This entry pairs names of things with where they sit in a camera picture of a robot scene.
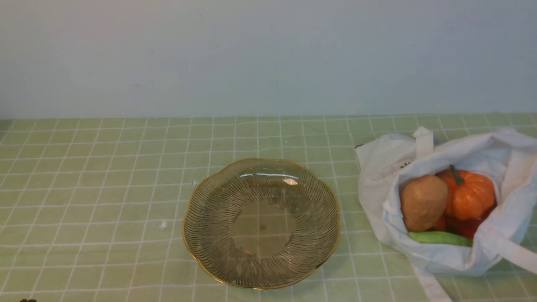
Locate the brown potato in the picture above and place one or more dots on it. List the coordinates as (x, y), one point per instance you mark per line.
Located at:
(423, 201)

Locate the white cloth tote bag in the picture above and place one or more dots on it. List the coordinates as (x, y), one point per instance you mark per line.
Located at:
(506, 157)

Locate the clear gold-rimmed glass bowl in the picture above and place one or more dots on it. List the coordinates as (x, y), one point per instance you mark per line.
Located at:
(262, 224)

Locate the green cucumber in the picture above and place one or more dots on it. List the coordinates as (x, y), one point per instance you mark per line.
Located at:
(437, 237)

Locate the green checked tablecloth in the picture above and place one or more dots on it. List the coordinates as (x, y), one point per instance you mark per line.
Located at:
(92, 209)

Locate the orange pumpkin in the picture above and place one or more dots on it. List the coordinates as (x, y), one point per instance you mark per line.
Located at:
(470, 194)

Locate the red pepper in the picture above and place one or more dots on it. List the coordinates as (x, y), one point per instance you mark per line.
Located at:
(464, 228)

